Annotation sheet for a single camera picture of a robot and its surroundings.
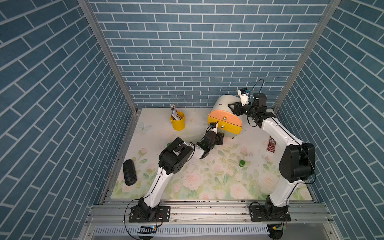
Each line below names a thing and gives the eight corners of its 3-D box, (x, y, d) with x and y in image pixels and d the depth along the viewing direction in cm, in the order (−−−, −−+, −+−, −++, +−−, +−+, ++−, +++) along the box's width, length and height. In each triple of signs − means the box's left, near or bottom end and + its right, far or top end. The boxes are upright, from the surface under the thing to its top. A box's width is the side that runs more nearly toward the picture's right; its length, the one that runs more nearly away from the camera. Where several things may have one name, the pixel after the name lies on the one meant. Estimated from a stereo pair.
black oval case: (127, 187, 84) (125, 185, 81) (124, 164, 93) (122, 161, 90) (138, 182, 86) (136, 180, 83) (133, 160, 95) (131, 157, 92)
